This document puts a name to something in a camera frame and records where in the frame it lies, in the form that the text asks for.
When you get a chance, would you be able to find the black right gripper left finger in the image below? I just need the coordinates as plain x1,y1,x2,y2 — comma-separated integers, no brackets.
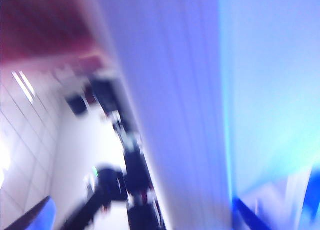
4,196,57,230

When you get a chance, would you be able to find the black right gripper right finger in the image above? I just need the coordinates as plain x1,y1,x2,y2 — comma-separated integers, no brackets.
232,197,272,230

